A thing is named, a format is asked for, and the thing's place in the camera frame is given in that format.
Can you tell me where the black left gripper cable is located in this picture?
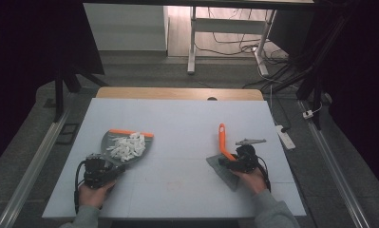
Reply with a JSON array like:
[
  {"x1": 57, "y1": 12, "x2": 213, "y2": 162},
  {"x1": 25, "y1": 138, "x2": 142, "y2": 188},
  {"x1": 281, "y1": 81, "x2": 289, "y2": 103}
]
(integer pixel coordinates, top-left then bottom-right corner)
[{"x1": 73, "y1": 159, "x2": 87, "y2": 214}]

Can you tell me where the black curtain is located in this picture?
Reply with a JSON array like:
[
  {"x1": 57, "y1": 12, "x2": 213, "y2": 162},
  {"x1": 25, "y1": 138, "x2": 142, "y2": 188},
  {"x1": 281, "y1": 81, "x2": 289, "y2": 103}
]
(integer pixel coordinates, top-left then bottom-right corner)
[
  {"x1": 0, "y1": 0, "x2": 106, "y2": 174},
  {"x1": 319, "y1": 0, "x2": 379, "y2": 194}
]

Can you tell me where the bundle of black floor cables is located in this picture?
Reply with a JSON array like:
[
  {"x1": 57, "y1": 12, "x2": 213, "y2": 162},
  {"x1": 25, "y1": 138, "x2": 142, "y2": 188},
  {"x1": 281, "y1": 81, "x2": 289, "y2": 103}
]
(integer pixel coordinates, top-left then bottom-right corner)
[{"x1": 195, "y1": 8, "x2": 300, "y2": 93}]

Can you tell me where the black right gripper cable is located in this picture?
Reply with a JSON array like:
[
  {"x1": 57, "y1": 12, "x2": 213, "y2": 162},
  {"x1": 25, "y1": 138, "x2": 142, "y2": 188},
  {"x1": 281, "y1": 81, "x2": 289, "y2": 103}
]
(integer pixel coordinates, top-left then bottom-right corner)
[{"x1": 256, "y1": 156, "x2": 273, "y2": 193}]

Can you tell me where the white cabinet panel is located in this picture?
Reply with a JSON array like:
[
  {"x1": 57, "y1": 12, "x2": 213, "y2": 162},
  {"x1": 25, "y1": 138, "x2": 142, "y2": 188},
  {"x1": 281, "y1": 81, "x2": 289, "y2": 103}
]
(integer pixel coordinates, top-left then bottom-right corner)
[{"x1": 83, "y1": 3, "x2": 170, "y2": 52}]

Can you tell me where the light blue foam board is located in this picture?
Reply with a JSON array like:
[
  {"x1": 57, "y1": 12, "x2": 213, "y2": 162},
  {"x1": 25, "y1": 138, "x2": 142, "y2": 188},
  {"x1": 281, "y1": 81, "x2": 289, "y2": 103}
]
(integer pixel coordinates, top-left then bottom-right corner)
[{"x1": 42, "y1": 97, "x2": 307, "y2": 220}]

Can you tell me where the pile of white paper scraps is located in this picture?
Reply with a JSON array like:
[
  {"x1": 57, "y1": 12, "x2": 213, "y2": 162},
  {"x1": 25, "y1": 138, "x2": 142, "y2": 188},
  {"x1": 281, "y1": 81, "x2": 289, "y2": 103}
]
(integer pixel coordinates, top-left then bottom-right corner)
[{"x1": 105, "y1": 131, "x2": 147, "y2": 163}]

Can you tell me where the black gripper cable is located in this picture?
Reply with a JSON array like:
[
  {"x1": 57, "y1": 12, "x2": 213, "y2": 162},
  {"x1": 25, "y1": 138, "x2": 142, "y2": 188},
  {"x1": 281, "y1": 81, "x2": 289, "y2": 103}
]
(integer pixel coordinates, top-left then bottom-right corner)
[
  {"x1": 73, "y1": 159, "x2": 87, "y2": 214},
  {"x1": 256, "y1": 156, "x2": 273, "y2": 193}
]

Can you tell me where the person's right hand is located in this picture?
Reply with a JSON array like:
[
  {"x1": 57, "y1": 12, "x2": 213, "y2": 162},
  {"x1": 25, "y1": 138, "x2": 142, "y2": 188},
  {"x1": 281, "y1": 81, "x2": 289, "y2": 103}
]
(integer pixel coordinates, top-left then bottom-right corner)
[{"x1": 230, "y1": 166, "x2": 270, "y2": 196}]

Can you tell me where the aluminium rail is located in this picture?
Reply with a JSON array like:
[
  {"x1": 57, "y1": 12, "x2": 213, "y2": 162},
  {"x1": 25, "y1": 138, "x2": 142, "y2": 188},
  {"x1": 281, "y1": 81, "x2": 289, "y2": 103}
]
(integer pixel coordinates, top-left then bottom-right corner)
[
  {"x1": 296, "y1": 99, "x2": 372, "y2": 228},
  {"x1": 0, "y1": 107, "x2": 73, "y2": 228}
]

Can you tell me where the wooden table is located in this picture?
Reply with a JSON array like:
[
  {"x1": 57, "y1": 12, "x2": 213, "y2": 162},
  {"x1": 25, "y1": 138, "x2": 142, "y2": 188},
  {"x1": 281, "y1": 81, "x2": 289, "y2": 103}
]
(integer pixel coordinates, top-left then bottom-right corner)
[{"x1": 96, "y1": 86, "x2": 265, "y2": 102}]

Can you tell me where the person's left hand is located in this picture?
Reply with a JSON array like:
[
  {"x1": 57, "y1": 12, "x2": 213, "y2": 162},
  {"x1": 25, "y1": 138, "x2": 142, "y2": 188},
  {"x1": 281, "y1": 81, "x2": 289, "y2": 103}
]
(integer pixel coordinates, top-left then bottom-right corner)
[{"x1": 78, "y1": 180, "x2": 117, "y2": 210}]

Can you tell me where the black rectangular floor frame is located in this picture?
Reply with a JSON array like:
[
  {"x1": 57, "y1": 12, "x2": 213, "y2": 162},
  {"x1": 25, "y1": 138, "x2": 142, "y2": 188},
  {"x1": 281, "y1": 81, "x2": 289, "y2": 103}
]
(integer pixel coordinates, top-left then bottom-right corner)
[{"x1": 55, "y1": 123, "x2": 81, "y2": 146}]

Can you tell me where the orange-handled grey brush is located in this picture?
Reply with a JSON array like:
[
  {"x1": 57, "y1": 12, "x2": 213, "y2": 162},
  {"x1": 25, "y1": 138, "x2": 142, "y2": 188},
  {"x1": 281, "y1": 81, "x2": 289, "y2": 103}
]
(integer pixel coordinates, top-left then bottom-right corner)
[{"x1": 205, "y1": 123, "x2": 242, "y2": 192}]

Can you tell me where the white desk frame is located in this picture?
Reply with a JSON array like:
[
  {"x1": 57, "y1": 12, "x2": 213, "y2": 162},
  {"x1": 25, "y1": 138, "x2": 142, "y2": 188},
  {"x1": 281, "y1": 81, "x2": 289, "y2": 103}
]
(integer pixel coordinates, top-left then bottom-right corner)
[{"x1": 187, "y1": 6, "x2": 277, "y2": 77}]

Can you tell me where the black metal stand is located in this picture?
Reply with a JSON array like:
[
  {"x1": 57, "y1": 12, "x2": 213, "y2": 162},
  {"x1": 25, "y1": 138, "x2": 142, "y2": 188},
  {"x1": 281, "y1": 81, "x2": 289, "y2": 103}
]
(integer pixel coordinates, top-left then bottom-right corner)
[
  {"x1": 52, "y1": 63, "x2": 109, "y2": 124},
  {"x1": 295, "y1": 13, "x2": 351, "y2": 131}
]

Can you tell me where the white power strip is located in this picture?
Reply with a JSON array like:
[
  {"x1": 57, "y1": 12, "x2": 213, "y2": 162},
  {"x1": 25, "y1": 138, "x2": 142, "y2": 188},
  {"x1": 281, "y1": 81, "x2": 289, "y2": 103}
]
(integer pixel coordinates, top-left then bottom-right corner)
[{"x1": 275, "y1": 124, "x2": 296, "y2": 151}]

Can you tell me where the grey dustpan with orange edge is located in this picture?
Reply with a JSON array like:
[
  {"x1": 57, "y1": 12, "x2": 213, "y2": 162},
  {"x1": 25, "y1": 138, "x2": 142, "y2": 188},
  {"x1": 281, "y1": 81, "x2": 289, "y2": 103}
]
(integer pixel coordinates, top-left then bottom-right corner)
[{"x1": 100, "y1": 128, "x2": 155, "y2": 167}]

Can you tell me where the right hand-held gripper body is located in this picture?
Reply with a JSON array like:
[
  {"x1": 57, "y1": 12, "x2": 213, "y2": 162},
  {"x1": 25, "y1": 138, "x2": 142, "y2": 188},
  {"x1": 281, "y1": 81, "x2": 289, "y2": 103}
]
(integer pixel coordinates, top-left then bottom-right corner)
[{"x1": 235, "y1": 138, "x2": 268, "y2": 174}]

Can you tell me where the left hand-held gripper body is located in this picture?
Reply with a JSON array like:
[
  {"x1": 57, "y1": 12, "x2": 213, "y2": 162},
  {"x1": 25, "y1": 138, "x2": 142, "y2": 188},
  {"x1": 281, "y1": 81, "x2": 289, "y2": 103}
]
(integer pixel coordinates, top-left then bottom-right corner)
[{"x1": 82, "y1": 153, "x2": 117, "y2": 190}]

